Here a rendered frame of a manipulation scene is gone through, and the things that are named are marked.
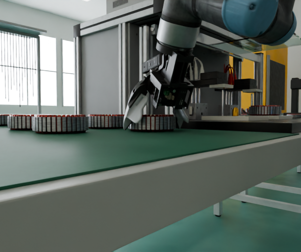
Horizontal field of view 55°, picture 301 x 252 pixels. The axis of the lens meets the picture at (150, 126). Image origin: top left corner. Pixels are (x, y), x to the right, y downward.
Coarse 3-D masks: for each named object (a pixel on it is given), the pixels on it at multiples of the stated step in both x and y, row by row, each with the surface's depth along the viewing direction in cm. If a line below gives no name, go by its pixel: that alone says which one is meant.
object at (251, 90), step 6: (246, 78) 109; (234, 84) 112; (240, 84) 110; (246, 84) 108; (252, 84) 110; (216, 90) 117; (228, 90) 116; (234, 90) 116; (240, 90) 116; (246, 90) 109; (252, 90) 107; (258, 90) 108; (228, 96) 117; (228, 102) 117
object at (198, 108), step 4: (192, 104) 96; (196, 104) 95; (200, 104) 97; (204, 104) 99; (184, 108) 98; (188, 108) 97; (196, 108) 95; (200, 108) 97; (204, 108) 99; (188, 112) 97; (192, 112) 96; (196, 112) 95; (200, 112) 97; (204, 112) 99; (188, 116) 97; (192, 116) 96; (196, 116) 95; (200, 116) 97
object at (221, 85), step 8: (208, 72) 92; (216, 72) 90; (192, 80) 96; (200, 80) 93; (208, 80) 92; (216, 80) 90; (224, 80) 93; (216, 88) 95; (224, 88) 95; (192, 96) 97
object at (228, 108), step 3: (219, 105) 116; (225, 105) 114; (228, 105) 113; (231, 105) 114; (234, 105) 116; (237, 105) 118; (219, 108) 116; (225, 108) 114; (228, 108) 113; (231, 108) 114; (219, 111) 116; (225, 111) 114; (228, 111) 113; (231, 111) 114; (219, 114) 116; (225, 114) 114; (228, 114) 113; (231, 114) 114
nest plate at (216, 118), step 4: (204, 116) 88; (208, 116) 87; (212, 116) 86; (216, 116) 86; (220, 116) 85; (224, 116) 84; (228, 116) 83; (232, 116) 82; (236, 116) 81; (240, 116) 81; (244, 116) 80; (248, 116) 79; (252, 116) 81; (256, 116) 83; (260, 116) 85; (264, 116) 88; (268, 116) 90; (248, 120) 79
